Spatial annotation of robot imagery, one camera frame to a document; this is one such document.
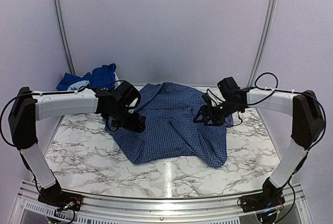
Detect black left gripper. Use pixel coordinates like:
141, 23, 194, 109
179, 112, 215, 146
106, 104, 146, 133

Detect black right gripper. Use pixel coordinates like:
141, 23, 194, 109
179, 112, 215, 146
193, 99, 241, 126

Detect blue checked shirt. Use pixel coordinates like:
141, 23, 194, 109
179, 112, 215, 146
105, 82, 233, 168

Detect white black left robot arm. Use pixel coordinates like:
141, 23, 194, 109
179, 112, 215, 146
7, 81, 146, 208

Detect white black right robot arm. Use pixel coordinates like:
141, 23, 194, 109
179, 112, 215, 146
194, 77, 326, 208

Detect white plastic laundry basket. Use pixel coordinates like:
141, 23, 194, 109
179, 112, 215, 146
72, 70, 123, 92

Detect royal blue garment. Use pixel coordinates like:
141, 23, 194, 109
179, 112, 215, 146
56, 63, 117, 91

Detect light blue garment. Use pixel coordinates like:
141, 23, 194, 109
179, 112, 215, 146
67, 80, 90, 91

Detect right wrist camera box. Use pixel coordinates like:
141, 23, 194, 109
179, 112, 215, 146
202, 93, 212, 105

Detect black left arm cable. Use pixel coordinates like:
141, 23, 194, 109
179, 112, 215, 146
0, 80, 125, 148

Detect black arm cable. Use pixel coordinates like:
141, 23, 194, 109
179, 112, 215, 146
207, 72, 327, 147
0, 80, 125, 148

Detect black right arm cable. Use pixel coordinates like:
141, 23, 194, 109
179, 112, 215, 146
207, 72, 327, 147

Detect left aluminium corner post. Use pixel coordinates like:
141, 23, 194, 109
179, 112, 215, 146
53, 0, 76, 75

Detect aluminium corner post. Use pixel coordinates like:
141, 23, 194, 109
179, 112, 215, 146
53, 0, 76, 75
247, 0, 277, 86

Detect aluminium front frame rail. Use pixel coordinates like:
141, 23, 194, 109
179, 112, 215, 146
9, 181, 313, 223

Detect right aluminium corner post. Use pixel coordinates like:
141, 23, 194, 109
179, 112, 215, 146
247, 0, 277, 86

